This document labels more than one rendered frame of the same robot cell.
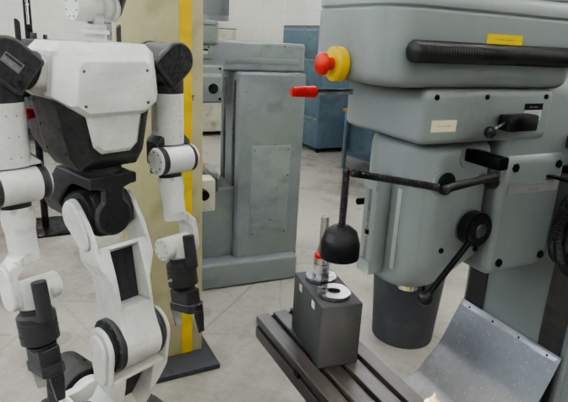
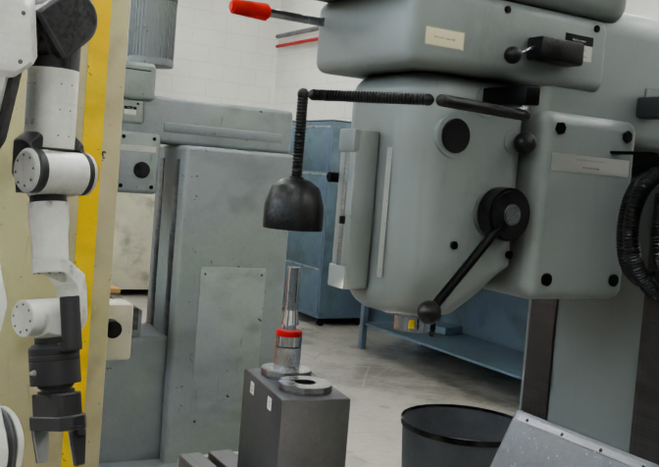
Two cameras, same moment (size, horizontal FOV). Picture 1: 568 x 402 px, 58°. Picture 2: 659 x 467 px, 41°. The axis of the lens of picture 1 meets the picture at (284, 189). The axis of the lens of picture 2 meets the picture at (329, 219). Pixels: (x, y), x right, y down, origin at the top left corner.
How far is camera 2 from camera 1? 0.37 m
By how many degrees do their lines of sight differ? 14
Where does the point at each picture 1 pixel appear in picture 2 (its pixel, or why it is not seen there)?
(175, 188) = (54, 218)
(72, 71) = not seen: outside the picture
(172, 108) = (58, 89)
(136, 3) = not seen: hidden behind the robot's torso
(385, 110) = (365, 28)
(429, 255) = (435, 249)
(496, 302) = (566, 402)
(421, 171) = (418, 115)
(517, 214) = (570, 204)
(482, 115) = (502, 34)
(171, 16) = not seen: hidden behind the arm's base
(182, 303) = (51, 414)
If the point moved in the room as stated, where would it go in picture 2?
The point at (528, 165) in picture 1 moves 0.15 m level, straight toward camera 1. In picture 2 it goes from (580, 128) to (564, 119)
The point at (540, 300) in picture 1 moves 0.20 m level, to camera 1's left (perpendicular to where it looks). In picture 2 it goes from (628, 379) to (501, 370)
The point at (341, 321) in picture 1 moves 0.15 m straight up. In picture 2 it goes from (315, 428) to (323, 336)
